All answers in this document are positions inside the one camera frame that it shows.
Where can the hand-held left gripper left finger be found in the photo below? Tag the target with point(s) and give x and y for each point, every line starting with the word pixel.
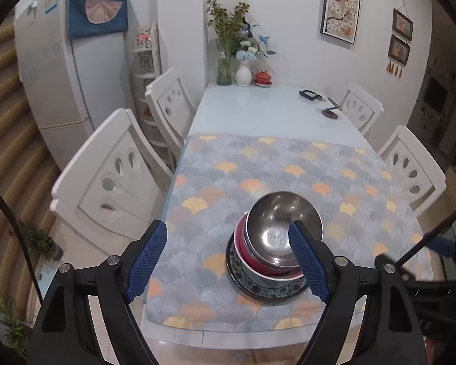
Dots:
pixel 146 262

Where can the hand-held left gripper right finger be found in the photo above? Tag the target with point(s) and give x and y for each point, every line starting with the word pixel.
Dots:
pixel 309 262

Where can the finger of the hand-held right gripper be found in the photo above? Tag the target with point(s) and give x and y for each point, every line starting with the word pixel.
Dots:
pixel 444 246

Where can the steel bowl with blue exterior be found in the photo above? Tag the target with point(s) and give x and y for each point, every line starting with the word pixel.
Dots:
pixel 273 220

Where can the blue floral ceramic plate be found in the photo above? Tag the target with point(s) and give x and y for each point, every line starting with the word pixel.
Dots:
pixel 258 292

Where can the steel bowl with red exterior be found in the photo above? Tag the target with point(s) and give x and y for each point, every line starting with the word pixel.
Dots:
pixel 240 245

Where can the white dining chair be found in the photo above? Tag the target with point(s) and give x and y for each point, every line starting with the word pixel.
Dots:
pixel 171 102
pixel 361 106
pixel 410 167
pixel 110 175

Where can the fan-patterned table mat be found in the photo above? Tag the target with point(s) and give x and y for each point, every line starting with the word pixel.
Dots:
pixel 273 167

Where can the small potted plant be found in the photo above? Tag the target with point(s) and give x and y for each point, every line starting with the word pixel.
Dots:
pixel 38 239

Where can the green leafy plant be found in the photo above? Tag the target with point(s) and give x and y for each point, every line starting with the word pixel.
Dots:
pixel 13 327

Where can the phone stand with brown base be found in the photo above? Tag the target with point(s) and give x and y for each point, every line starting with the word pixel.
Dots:
pixel 330 113

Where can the small black holder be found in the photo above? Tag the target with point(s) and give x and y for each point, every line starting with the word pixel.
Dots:
pixel 309 95

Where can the orange hanging tassels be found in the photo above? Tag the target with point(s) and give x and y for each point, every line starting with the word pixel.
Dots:
pixel 394 69

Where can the red lidded tea cup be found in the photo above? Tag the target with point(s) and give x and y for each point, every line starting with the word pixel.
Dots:
pixel 263 78

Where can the white corner shelf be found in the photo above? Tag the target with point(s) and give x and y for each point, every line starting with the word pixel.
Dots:
pixel 146 68

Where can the white ceramic vase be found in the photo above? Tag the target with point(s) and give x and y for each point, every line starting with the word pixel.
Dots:
pixel 243 75

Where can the white refrigerator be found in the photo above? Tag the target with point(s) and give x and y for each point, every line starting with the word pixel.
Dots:
pixel 57 83

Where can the small framed picture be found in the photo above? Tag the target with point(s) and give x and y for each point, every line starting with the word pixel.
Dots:
pixel 402 23
pixel 399 49

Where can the blue artificial flowers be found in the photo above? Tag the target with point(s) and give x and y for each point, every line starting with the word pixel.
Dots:
pixel 250 51

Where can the glass vase with green stems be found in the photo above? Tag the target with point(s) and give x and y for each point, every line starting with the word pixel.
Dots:
pixel 225 45

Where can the blue refrigerator cover cloth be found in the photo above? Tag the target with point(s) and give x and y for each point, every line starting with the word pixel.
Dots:
pixel 97 5

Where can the large butterfly wall picture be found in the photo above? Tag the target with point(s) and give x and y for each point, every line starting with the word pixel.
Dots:
pixel 342 3

